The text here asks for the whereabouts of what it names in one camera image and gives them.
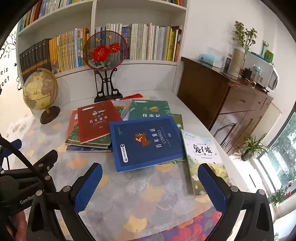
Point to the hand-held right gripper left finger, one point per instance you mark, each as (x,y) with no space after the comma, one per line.
(89,185)

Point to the yellow globe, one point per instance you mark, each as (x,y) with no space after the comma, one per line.
(39,90)

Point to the floral cloth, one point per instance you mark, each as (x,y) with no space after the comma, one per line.
(192,229)

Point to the white meadow picture book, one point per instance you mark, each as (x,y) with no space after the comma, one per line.
(201,148)

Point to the window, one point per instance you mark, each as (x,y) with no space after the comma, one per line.
(282,150)

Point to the row of colourful books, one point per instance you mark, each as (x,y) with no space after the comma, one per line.
(173,1)
(50,5)

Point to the royal blue book red figure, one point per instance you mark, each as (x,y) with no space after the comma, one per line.
(143,143)

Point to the cream vase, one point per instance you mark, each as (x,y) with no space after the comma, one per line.
(237,62)

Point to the light blue tissue box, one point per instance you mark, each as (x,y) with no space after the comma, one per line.
(209,60)

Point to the white bookshelf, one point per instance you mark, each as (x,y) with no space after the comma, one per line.
(138,14)

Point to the dark red book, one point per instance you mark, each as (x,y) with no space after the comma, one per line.
(97,120)

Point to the red tassel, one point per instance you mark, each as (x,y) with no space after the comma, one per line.
(134,96)

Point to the green box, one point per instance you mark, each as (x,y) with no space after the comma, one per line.
(269,55)

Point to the person's left hand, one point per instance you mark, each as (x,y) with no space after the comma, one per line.
(19,226)

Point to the red flowering plant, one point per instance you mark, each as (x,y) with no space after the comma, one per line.
(281,194)

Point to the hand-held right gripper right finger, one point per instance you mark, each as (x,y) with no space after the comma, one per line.
(212,187)

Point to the teal green book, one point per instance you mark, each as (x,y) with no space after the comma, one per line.
(150,109)

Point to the potted green plant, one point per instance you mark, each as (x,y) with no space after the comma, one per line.
(252,146)

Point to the tree wall decal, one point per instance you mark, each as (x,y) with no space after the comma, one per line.
(8,45)

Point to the row of yellow books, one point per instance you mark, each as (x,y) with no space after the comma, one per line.
(67,51)

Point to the brown wooden cabinet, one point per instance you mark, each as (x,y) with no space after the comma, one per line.
(208,92)

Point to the green plant sprigs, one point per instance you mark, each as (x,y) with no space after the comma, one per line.
(242,34)

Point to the green bottle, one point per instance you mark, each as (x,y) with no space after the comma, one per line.
(264,47)

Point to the round embroidered fan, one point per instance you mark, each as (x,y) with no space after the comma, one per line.
(104,52)

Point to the small printed box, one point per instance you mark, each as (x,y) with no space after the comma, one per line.
(227,63)

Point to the row of pale books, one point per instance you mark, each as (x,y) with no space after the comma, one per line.
(150,41)

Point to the white microwave oven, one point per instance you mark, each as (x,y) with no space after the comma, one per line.
(261,71)

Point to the lettering wall decal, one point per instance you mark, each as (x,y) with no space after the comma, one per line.
(5,69)

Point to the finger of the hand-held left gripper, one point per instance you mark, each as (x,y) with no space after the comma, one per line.
(16,143)
(45,162)

